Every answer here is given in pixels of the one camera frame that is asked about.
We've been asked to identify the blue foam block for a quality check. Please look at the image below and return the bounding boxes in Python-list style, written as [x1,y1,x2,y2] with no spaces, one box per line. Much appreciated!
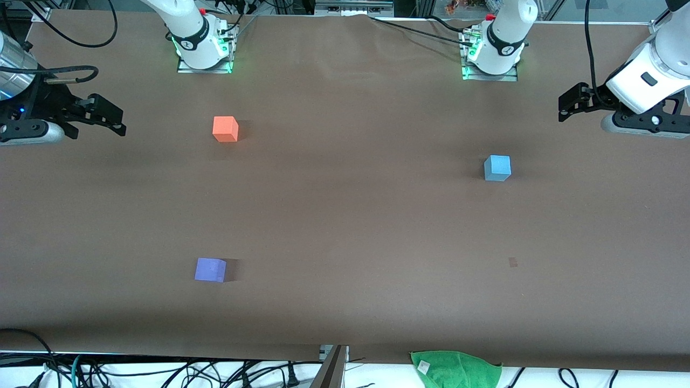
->
[484,155,512,182]

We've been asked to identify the orange foam block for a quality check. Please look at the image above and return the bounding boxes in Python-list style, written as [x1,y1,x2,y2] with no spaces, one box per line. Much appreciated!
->
[212,116,239,143]

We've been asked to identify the purple foam block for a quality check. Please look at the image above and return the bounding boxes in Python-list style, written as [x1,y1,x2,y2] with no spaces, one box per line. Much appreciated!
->
[194,258,227,283]

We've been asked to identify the brown paper table cover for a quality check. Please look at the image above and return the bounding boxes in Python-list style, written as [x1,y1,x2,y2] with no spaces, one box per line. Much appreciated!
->
[0,10,690,372]

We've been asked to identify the green microfibre cloth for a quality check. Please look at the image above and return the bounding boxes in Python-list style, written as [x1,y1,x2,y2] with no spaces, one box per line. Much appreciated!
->
[410,350,503,388]

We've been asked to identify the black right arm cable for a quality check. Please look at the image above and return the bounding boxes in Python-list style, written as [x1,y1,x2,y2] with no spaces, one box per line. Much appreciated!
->
[0,0,118,85]

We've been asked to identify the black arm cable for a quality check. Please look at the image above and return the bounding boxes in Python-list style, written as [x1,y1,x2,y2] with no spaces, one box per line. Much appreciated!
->
[0,0,118,85]
[584,0,608,104]

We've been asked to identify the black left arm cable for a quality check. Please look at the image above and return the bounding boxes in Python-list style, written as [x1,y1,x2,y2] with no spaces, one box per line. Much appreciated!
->
[584,0,608,104]

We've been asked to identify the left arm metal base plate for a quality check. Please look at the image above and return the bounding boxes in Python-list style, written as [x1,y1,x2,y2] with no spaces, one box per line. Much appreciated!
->
[461,30,519,82]

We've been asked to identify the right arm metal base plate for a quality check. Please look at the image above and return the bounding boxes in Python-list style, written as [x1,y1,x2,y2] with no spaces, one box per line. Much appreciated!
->
[177,30,233,74]

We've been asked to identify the short black base cable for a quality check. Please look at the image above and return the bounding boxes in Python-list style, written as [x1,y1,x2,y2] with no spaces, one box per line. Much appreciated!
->
[427,15,475,34]

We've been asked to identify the long black base cable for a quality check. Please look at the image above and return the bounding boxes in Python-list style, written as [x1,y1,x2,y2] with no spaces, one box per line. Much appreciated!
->
[368,15,468,43]

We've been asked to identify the black looped floor cable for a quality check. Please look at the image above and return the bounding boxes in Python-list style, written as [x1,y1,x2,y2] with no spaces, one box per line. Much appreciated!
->
[0,328,57,388]

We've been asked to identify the grey metal post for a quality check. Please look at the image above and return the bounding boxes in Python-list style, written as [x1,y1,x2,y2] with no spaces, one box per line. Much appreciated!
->
[308,345,350,388]

